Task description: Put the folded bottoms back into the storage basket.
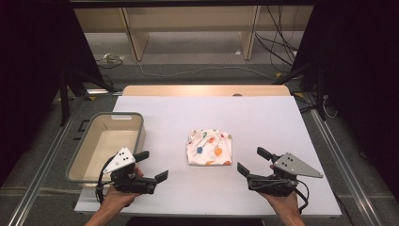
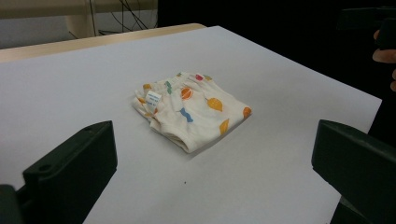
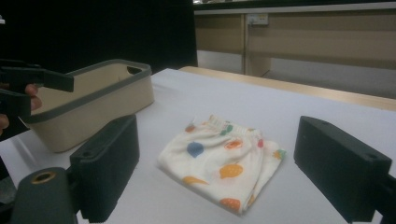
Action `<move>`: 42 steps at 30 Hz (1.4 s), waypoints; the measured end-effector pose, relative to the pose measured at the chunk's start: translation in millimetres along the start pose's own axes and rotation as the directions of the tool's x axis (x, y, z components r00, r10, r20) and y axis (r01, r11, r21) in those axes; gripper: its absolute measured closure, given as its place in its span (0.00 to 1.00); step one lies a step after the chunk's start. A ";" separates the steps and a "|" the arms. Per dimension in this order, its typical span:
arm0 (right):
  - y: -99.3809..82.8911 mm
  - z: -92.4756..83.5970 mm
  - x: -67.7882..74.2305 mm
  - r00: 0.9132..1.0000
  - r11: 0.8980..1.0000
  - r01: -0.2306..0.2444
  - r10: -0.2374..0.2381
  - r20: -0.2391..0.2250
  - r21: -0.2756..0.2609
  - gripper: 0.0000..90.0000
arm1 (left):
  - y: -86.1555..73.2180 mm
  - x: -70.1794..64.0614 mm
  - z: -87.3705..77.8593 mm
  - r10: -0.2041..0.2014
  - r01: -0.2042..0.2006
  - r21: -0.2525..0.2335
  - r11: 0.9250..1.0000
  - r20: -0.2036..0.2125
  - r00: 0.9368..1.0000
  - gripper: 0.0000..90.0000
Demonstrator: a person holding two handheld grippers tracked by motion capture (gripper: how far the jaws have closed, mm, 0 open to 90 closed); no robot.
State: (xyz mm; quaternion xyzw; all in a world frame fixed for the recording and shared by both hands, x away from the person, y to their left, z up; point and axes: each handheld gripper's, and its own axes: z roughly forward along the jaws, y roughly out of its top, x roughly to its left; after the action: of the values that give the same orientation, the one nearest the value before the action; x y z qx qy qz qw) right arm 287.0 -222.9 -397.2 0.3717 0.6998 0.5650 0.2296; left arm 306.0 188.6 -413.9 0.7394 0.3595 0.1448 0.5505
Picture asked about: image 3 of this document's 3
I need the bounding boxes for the black curtain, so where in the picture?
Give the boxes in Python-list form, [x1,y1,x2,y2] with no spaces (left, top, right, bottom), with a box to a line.
[0,0,199,75]

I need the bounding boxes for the white wall socket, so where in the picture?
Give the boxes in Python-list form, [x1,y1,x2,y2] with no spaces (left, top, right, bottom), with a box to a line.
[247,13,269,26]

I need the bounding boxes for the white fruit print pants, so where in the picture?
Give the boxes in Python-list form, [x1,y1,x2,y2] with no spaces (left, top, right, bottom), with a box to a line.
[157,114,288,217]

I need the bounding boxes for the beige bin with grey rim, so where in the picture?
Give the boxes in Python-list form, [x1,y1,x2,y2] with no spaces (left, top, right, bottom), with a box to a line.
[21,59,156,153]

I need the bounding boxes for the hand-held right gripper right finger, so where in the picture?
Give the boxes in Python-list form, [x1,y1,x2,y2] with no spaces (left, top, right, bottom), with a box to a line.
[293,115,393,224]

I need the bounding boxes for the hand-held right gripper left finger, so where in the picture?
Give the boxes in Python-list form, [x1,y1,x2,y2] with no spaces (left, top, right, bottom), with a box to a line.
[68,114,140,224]

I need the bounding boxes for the light wooden desk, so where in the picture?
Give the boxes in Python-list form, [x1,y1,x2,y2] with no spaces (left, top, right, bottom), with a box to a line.
[193,1,396,77]

